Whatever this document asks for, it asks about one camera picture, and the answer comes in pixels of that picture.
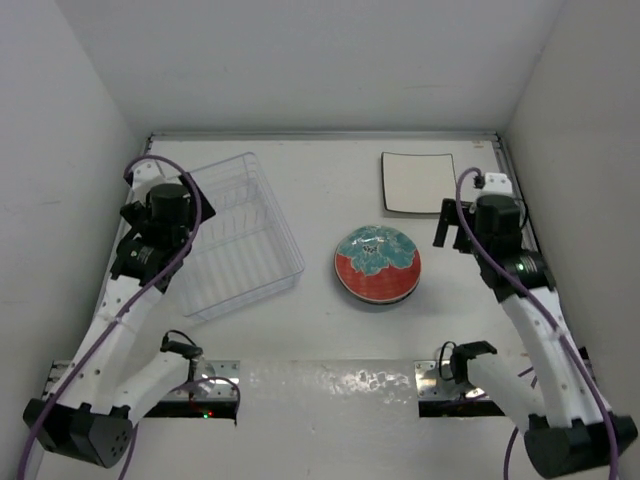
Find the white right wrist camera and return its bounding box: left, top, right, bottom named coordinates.
left=474, top=172, right=514, bottom=198

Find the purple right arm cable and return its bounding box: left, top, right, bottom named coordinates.
left=455, top=167, right=621, bottom=480

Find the dark blue round plate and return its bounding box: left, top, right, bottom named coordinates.
left=344, top=288, right=416, bottom=306

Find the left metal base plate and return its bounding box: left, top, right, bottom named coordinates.
left=163, top=360, right=240, bottom=402

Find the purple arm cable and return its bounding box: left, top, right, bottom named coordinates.
left=455, top=167, right=621, bottom=480
left=16, top=155, right=241, bottom=480

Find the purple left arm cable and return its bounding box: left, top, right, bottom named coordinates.
left=16, top=155, right=241, bottom=480

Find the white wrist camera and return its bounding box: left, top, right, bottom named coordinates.
left=474, top=172, right=514, bottom=198
left=124, top=161, right=166, bottom=196

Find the metal base plate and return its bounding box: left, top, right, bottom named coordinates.
left=163, top=360, right=240, bottom=402
left=414, top=360, right=489, bottom=401

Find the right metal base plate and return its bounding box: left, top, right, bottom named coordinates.
left=414, top=360, right=489, bottom=401

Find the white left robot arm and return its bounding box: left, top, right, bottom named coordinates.
left=18, top=171, right=215, bottom=478

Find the clear plastic dish rack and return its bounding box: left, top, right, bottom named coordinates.
left=170, top=152, right=304, bottom=321

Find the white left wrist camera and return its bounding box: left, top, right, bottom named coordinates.
left=124, top=161, right=166, bottom=196

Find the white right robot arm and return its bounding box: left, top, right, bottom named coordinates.
left=433, top=194, right=638, bottom=479

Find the white square plate black rim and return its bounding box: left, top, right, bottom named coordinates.
left=383, top=204, right=439, bottom=219

